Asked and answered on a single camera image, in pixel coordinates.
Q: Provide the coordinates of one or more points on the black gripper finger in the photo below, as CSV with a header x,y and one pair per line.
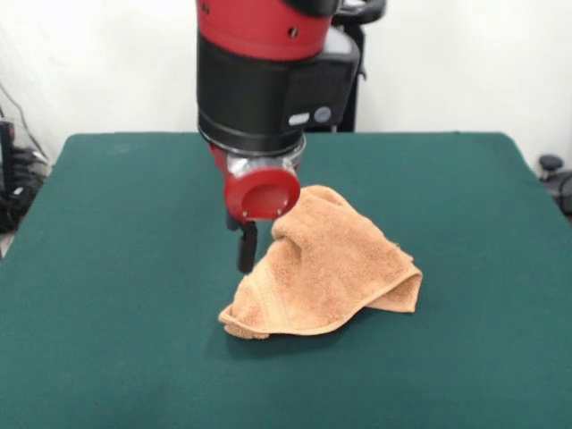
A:
x,y
231,222
247,252

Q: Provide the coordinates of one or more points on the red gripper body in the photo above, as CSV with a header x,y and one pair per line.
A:
x,y
263,196

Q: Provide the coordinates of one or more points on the tan terry towel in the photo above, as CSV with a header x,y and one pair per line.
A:
x,y
330,268

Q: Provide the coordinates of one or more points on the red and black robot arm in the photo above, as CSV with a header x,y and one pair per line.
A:
x,y
250,80

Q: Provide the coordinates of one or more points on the dark green table cloth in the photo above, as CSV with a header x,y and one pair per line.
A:
x,y
111,313

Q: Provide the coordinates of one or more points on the black office chair part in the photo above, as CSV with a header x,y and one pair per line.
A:
x,y
558,183

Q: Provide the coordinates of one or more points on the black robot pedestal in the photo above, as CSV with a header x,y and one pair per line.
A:
x,y
357,67

